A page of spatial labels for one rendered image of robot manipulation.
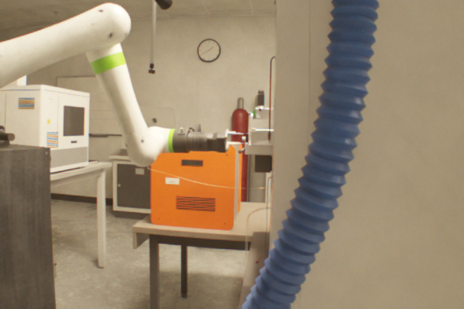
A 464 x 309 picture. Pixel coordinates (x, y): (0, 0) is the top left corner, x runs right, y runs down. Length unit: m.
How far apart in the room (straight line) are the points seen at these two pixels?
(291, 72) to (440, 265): 0.23
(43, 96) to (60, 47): 1.20
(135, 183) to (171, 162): 2.73
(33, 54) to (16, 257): 0.54
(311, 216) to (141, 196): 4.22
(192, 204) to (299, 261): 1.49
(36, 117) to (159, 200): 0.90
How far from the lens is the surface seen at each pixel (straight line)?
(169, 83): 4.98
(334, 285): 0.35
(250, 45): 4.86
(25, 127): 2.23
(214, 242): 1.74
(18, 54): 0.98
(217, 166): 1.68
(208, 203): 1.72
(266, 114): 1.28
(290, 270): 0.27
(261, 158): 1.29
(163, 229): 1.75
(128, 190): 4.49
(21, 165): 1.01
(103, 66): 1.17
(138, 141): 1.19
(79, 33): 1.00
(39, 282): 1.12
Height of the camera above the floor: 1.22
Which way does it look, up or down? level
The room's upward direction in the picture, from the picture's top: 1 degrees clockwise
